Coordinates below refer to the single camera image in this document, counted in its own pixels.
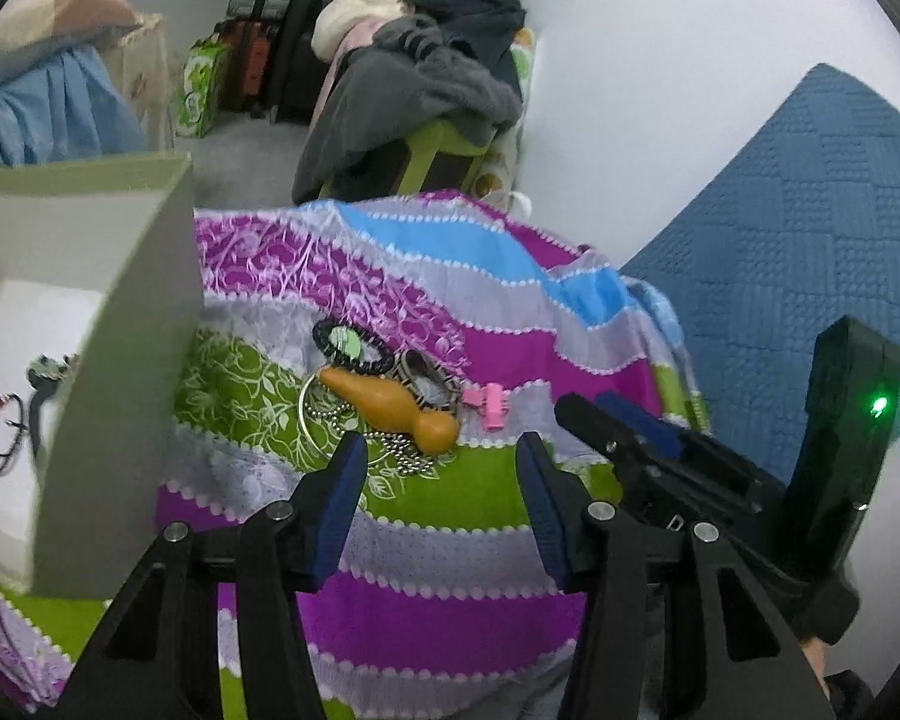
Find red suitcase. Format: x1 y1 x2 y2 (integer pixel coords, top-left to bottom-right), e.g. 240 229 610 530
214 17 280 115

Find wooden gourd pendant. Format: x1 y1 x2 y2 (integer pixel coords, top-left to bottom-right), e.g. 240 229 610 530
320 367 462 455

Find cream floral cloth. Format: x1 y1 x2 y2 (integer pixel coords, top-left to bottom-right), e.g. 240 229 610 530
116 11 186 155

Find blue quilted blanket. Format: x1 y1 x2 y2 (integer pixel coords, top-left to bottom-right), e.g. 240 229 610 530
619 64 900 466

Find light blue cloth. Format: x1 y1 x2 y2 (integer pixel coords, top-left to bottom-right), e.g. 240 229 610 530
0 43 151 167

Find black suitcase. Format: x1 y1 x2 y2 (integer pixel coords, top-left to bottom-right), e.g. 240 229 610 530
270 0 335 125

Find white cardboard box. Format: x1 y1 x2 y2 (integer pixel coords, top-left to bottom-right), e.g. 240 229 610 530
0 152 207 599

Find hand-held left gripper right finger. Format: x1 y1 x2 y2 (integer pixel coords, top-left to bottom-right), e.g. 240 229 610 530
515 431 837 720

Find pink hair clip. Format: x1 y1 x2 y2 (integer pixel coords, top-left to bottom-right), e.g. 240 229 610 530
461 382 512 433

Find green chair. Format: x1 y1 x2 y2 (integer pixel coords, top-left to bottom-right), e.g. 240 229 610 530
319 120 496 200

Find pink garment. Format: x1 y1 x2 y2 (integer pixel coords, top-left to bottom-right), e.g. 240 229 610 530
313 21 391 132

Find patterned silver bangles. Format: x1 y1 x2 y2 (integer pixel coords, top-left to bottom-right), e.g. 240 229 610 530
396 349 467 412

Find thin silver bangle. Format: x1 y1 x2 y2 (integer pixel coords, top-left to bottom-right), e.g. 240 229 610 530
297 373 392 467

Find silver ball chain necklace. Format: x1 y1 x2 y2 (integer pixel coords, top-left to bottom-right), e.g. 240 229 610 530
300 388 451 479

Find cream fleece garment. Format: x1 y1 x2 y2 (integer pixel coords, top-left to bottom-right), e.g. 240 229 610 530
311 0 415 61

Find fruit print cushion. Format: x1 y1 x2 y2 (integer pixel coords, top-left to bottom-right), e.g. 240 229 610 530
466 26 538 205

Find purple green striped floral cloth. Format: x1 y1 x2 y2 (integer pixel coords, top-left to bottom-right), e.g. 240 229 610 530
0 191 710 720

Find dark blue garment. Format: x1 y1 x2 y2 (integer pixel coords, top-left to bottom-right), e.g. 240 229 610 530
396 0 527 91

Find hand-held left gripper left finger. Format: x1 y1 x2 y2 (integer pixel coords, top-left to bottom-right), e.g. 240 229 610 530
52 431 370 720

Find black bead bracelet green charm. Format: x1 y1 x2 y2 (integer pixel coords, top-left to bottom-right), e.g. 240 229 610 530
313 319 400 376

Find green patterned bag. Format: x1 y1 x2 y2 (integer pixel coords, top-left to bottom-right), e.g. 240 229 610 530
172 37 231 140

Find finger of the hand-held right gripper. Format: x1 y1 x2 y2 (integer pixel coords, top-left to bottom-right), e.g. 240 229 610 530
596 391 767 500
553 392 650 477

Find pink cream checked pillow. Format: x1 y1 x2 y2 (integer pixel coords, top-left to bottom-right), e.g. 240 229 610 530
0 0 147 80

